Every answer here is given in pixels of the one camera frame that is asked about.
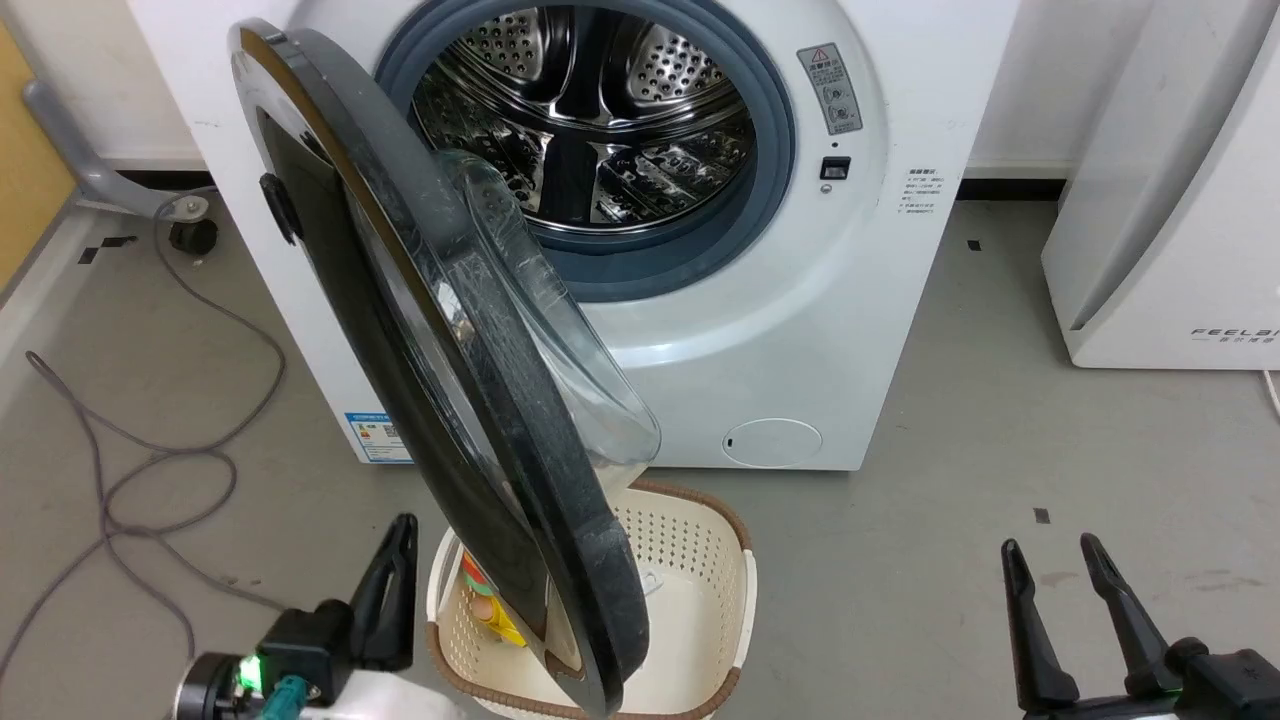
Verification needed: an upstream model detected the orange and yellow toy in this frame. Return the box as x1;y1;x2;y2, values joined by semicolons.
460;548;528;649

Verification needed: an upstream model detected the grey rubber door gasket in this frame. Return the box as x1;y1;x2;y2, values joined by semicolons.
375;0;798;303

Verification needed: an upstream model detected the white front-load washing machine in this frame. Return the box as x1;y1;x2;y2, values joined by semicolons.
125;0;1021;471

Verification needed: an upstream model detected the black caster wheel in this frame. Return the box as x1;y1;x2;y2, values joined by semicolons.
168;218;219;256

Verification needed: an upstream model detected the round white filter cover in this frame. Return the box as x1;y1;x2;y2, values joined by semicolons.
722;417;823;468

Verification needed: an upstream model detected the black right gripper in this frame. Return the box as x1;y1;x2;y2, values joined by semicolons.
1002;533;1280;720

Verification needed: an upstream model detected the black round washer door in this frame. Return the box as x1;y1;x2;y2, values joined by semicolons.
228;18;661;719

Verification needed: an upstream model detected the grey warning sticker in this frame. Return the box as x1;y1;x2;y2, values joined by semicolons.
797;43;863;136

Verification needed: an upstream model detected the grey floor cable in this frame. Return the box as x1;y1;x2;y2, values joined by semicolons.
0;185;291;681

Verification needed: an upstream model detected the blue energy label sticker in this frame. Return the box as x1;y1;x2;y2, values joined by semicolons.
345;411;414;464

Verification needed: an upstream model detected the cream perforated laundry basket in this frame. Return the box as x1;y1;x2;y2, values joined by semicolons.
426;478;758;720

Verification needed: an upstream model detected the small printed text label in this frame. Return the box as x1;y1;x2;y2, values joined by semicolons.
903;168;946;216

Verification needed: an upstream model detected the grey metal stand leg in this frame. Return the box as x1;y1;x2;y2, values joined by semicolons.
22;78;211;219

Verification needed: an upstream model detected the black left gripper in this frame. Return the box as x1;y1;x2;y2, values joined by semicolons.
240;514;419;706

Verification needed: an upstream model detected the perforated steel washer drum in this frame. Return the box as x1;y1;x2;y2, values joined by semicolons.
412;5;756;233

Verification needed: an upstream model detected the white floor-standing appliance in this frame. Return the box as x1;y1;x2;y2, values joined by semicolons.
1040;0;1280;371

